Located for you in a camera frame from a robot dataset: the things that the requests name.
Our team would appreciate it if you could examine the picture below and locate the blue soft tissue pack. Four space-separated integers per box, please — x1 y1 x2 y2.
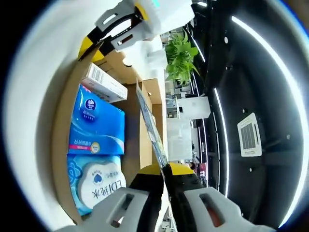
67 84 126 156

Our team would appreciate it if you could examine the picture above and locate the ceiling light strip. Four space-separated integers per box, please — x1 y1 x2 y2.
231 15 307 228
213 88 230 197

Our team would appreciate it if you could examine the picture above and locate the light blue cotton pad pack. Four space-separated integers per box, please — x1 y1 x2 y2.
67 154 127 217

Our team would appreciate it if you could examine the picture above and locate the white barcode carton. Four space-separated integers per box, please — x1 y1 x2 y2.
81 63 128 104

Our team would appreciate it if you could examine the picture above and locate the brown cardboard shoe box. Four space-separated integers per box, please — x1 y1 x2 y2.
52 42 169 225

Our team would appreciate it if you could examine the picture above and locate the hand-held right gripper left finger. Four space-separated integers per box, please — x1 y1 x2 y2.
55 165 167 232

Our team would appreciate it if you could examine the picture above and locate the dark blue printed soft pack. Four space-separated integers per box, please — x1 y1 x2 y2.
135 78 169 170

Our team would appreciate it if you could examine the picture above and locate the ceiling air conditioner vent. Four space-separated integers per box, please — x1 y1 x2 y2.
237 112 263 157

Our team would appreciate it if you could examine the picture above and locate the potted green plant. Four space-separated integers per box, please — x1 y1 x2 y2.
164 31 201 87

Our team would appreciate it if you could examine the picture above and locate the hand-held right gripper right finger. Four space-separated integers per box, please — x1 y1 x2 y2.
168 162 277 232

